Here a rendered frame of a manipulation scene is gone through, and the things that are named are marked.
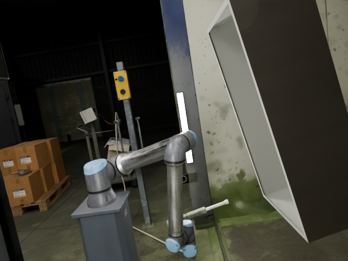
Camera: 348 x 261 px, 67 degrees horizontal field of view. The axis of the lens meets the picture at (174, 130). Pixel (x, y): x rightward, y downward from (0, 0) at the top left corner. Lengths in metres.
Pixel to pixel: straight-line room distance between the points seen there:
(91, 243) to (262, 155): 1.25
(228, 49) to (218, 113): 0.69
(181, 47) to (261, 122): 0.94
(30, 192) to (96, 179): 2.40
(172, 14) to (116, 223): 1.68
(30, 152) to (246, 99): 3.31
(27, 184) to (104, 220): 2.42
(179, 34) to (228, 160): 1.17
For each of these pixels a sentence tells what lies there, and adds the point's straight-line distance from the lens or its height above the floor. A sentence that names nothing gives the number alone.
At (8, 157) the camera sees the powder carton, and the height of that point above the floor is 0.75.
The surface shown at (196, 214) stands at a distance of 2.04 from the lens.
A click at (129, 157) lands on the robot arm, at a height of 0.90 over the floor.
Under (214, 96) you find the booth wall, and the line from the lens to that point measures 2.32.
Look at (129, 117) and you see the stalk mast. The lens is 2.55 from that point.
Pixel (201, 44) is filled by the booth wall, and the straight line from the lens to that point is 2.34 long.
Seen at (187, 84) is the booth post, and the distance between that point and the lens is 2.30.
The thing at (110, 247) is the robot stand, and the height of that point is 0.39.
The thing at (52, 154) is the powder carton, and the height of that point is 0.63.
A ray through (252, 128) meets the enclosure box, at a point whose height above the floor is 0.95.
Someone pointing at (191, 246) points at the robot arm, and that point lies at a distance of 1.76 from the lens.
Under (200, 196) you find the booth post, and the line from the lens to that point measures 2.48.
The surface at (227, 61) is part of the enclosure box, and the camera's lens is 1.83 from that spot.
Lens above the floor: 1.25
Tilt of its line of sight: 7 degrees down
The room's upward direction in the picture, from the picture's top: 9 degrees counter-clockwise
